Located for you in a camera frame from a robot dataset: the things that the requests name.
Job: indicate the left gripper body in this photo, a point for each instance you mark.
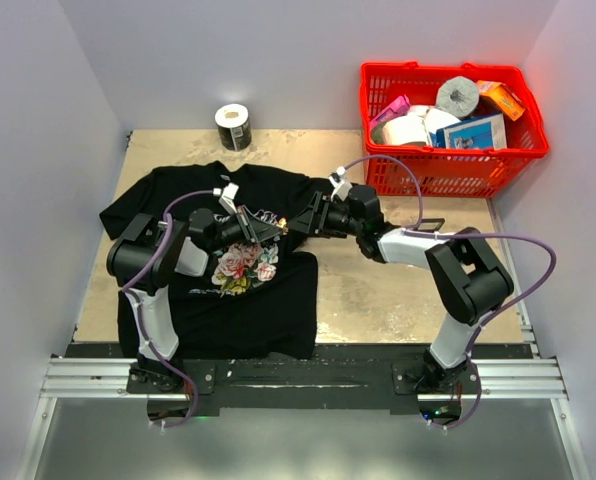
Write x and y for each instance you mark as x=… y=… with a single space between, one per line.
x=241 y=215

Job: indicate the red plastic basket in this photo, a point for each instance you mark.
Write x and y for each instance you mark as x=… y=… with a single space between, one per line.
x=445 y=168

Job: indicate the pink gold brooch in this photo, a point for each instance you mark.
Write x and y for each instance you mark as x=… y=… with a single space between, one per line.
x=282 y=224

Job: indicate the white paper roll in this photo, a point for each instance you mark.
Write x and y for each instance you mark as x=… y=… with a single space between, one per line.
x=433 y=119

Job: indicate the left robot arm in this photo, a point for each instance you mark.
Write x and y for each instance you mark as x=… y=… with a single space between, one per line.
x=144 y=259

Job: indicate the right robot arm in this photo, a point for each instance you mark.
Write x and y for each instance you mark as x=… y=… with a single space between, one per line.
x=470 y=279

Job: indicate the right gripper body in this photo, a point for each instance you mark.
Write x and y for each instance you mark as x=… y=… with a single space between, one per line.
x=322 y=210

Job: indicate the blue white box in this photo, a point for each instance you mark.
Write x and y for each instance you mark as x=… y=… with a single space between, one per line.
x=481 y=133

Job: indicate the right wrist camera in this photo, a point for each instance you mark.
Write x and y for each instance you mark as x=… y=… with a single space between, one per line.
x=340 y=184

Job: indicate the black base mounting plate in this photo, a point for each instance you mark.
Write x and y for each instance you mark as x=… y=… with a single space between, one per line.
x=339 y=377

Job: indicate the black wrapped paper roll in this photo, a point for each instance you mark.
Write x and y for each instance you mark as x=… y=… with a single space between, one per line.
x=233 y=126

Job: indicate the pink package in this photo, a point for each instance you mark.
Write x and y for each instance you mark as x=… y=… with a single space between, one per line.
x=396 y=108

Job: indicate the orange carton box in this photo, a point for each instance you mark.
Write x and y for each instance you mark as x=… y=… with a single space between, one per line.
x=498 y=95

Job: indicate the grey toilet paper roll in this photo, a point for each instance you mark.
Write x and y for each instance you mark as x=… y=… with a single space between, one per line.
x=458 y=96

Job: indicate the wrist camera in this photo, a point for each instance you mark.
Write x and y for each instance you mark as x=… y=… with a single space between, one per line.
x=226 y=197
x=340 y=184

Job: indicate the black floral t-shirt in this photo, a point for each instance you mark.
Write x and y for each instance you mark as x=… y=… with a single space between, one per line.
x=258 y=299

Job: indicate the black brooch display box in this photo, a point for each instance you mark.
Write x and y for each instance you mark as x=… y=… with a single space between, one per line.
x=430 y=225

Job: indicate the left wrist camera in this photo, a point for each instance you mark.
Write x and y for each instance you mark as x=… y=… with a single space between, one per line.
x=226 y=197

